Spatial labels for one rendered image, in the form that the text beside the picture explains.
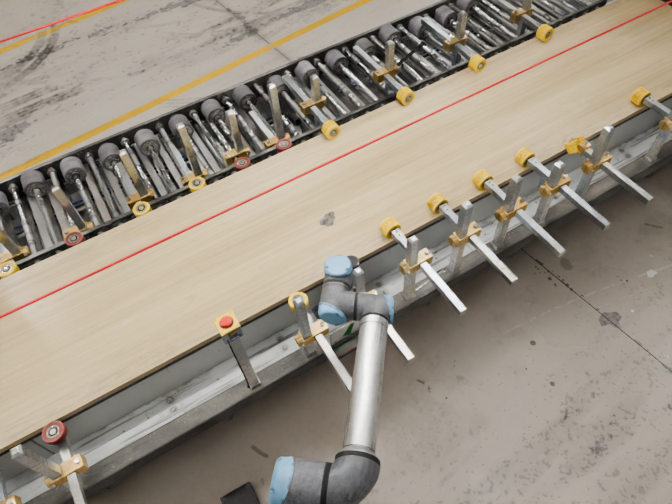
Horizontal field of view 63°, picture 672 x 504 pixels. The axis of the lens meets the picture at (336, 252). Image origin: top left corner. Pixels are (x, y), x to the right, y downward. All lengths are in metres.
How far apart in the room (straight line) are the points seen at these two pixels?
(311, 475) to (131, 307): 1.26
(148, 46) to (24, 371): 3.60
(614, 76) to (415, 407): 2.03
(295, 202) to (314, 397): 1.08
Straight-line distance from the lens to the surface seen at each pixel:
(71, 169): 3.15
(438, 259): 2.68
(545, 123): 2.99
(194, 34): 5.46
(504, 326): 3.27
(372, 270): 2.54
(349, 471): 1.41
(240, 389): 2.33
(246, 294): 2.29
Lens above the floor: 2.82
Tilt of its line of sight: 54 degrees down
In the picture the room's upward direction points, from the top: 6 degrees counter-clockwise
